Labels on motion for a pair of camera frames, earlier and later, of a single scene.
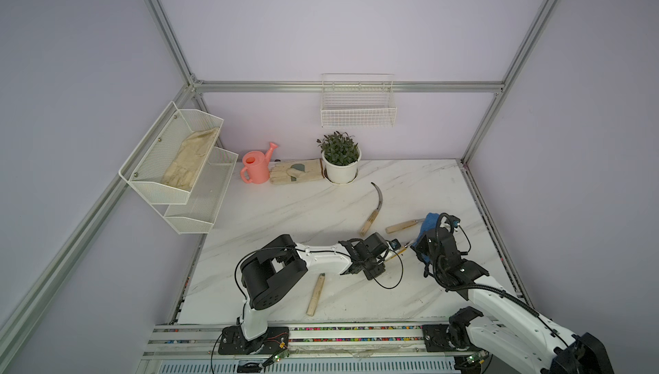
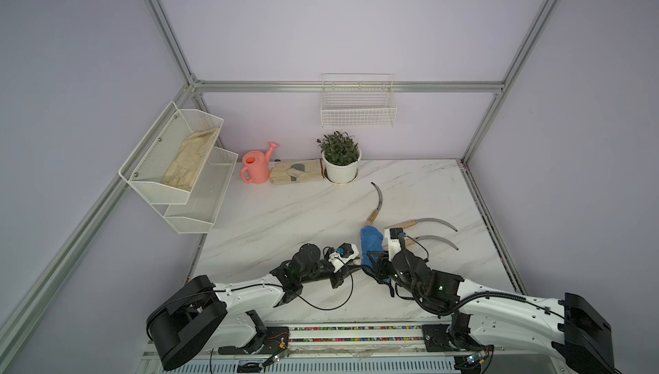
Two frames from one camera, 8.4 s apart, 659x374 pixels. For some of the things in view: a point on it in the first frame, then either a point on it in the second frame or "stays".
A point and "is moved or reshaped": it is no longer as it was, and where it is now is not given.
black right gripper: (421, 246) -> (380, 267)
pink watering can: (256, 167) stays
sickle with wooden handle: (373, 215) stays
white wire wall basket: (358, 100) stays
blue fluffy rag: (429, 224) is moved or reshaped
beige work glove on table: (295, 171) stays
